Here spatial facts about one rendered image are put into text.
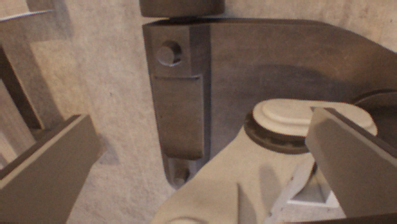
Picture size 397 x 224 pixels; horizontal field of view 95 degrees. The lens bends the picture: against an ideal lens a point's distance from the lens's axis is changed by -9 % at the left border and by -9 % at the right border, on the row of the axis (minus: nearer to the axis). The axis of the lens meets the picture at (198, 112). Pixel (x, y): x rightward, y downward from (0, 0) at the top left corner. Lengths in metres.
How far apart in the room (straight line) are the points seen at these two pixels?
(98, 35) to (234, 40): 0.48
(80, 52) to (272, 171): 0.74
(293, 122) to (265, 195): 0.13
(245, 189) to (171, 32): 0.31
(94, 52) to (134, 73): 0.16
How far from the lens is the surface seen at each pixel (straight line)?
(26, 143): 1.10
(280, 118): 0.35
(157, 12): 0.45
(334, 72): 0.51
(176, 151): 0.59
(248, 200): 0.28
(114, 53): 0.76
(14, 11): 0.85
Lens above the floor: 0.61
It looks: 58 degrees down
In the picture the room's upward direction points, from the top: 159 degrees counter-clockwise
